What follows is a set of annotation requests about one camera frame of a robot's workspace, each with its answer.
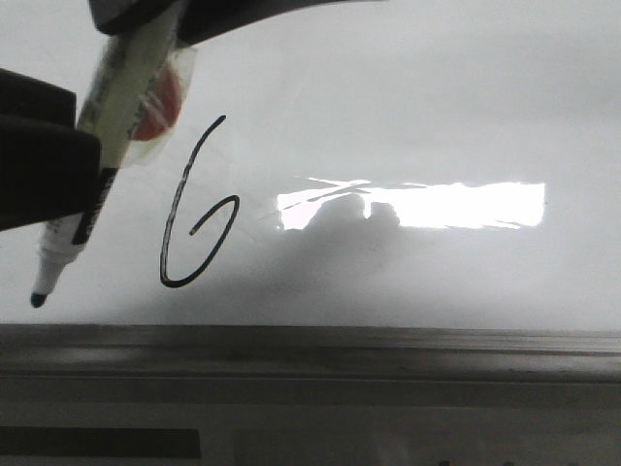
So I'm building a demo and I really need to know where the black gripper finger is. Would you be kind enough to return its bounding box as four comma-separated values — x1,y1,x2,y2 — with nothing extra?
1,69,101,231
87,0,389,46

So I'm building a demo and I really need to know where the white black whiteboard marker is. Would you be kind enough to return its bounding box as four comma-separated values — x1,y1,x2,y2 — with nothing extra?
30,1,187,308

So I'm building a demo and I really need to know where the white whiteboard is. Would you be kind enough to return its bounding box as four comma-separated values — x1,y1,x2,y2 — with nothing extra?
1,1,620,381

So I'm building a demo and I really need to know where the red round magnet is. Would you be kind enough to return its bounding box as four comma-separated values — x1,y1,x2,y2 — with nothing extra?
133,65,184,142

